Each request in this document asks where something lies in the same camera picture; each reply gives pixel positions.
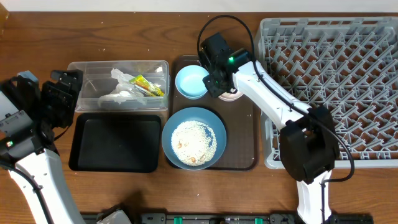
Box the white napkin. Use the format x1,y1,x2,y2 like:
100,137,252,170
98,68,146,106

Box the yellow green snack wrapper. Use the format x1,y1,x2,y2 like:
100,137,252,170
129,75,164,96

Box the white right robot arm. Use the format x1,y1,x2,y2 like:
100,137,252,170
198,33,340,223

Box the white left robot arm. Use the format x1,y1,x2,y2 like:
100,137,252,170
1,69,84,223

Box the clear plastic waste bin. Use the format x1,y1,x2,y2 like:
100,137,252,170
68,60,170,112

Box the grey dishwasher rack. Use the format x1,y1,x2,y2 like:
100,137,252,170
255,17,397,169

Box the light blue bowl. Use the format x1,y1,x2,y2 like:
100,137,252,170
175,65,209,100

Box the brown serving tray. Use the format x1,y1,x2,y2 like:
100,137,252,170
169,55,259,171

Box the black plastic tray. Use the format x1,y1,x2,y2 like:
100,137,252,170
68,113,161,173

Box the large blue plate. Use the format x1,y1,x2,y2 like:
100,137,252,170
161,107,228,170

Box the white rice leftovers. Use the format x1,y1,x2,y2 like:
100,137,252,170
171,121,217,167

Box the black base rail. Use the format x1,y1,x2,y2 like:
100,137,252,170
80,212,374,224

